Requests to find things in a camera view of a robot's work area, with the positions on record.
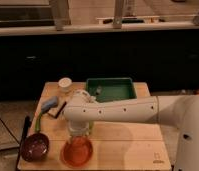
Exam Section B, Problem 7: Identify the dark purple bowl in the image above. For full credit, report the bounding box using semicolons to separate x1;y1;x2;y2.
20;133;49;162

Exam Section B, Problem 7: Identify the green vegetable toy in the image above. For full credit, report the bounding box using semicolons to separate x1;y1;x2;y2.
35;112;44;133

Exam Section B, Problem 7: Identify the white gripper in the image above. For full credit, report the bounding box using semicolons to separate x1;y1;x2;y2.
68;121;91;136

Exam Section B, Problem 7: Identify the green plastic tray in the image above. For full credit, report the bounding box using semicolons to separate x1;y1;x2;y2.
86;78;136;102

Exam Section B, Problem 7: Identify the red bowl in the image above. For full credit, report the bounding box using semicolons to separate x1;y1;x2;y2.
60;137;93;168

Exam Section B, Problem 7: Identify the white cup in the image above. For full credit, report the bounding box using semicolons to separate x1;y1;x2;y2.
58;77;72;93

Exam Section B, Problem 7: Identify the small white object in tray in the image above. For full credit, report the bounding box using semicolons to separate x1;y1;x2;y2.
96;87;102;94

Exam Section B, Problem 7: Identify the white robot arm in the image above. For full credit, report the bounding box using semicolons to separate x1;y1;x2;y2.
64;90;199;171

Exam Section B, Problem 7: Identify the black stick tool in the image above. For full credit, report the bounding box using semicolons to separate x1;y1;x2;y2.
48;102;66;118

